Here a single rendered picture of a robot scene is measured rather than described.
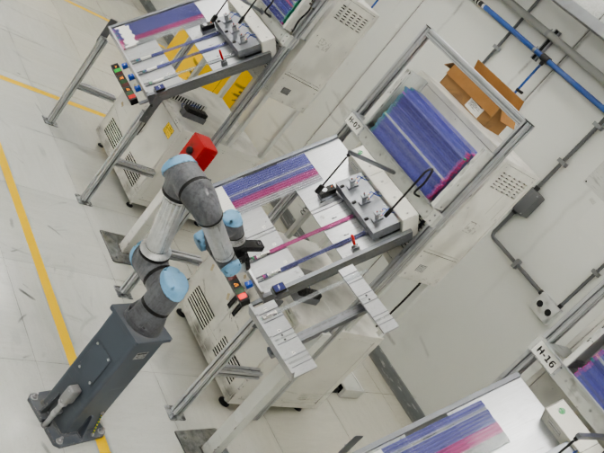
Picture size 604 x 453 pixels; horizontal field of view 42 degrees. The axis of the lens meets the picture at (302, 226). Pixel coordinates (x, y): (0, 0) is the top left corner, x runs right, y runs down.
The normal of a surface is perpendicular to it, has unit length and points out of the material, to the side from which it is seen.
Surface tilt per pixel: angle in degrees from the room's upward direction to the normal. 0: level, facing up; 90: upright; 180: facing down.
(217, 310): 90
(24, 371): 0
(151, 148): 90
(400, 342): 90
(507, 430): 44
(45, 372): 0
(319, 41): 90
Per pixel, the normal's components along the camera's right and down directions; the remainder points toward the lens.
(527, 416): -0.02, -0.65
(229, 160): 0.44, 0.67
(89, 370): -0.53, -0.04
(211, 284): -0.64, -0.19
